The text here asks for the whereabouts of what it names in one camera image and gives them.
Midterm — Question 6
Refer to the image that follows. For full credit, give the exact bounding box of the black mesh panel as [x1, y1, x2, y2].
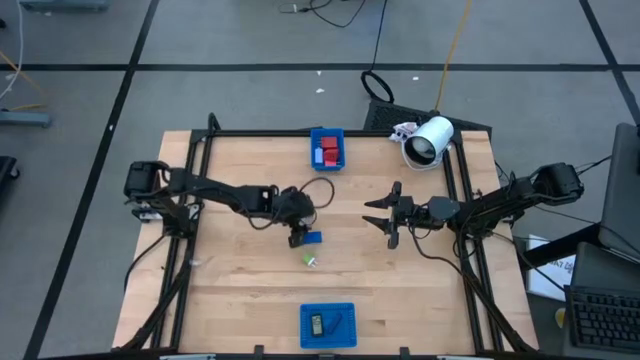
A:
[363, 98, 494, 135]

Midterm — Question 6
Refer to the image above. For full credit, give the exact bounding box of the blue slotted plastic basket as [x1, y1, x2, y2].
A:
[298, 302, 358, 350]
[309, 127, 347, 173]

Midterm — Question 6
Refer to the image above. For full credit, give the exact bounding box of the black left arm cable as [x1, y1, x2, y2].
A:
[298, 176, 337, 210]

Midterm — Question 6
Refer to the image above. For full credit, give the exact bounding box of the black desk bar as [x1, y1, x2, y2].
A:
[519, 222, 601, 271]

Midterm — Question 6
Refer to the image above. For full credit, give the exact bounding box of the white black arm base bracket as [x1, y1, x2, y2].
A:
[132, 203, 166, 224]

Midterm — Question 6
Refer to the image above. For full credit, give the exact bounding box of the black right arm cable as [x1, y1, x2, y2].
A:
[407, 227, 469, 276]

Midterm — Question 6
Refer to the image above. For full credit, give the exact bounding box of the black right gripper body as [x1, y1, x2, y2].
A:
[387, 180, 431, 251]

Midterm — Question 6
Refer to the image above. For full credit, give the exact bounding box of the white paper sheet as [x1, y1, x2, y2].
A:
[527, 233, 576, 302]

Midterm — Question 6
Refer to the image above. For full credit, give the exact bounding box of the yellow cable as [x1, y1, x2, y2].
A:
[434, 0, 474, 112]

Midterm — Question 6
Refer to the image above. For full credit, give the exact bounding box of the dark grey laptop screen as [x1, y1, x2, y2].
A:
[569, 242, 640, 301]

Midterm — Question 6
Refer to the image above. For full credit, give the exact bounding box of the black aluminium table frame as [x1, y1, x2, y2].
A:
[112, 112, 539, 354]

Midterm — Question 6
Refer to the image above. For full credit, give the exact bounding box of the grey rounded panel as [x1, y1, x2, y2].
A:
[598, 122, 640, 261]

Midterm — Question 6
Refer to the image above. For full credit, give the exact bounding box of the black keyboard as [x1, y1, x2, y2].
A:
[564, 284, 640, 356]

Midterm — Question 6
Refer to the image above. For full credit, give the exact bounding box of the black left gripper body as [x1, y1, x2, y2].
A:
[288, 220, 310, 249]

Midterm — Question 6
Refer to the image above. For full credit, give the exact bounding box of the grey floor foot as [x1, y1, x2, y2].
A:
[19, 0, 109, 12]
[0, 109, 54, 129]

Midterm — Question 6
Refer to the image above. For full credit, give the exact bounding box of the crumpled white paper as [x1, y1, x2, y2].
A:
[389, 121, 420, 146]

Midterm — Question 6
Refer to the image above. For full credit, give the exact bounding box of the black looped floor cable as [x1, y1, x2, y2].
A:
[360, 0, 396, 105]

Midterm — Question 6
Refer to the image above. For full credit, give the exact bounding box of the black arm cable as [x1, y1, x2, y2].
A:
[407, 227, 469, 276]
[298, 176, 337, 210]

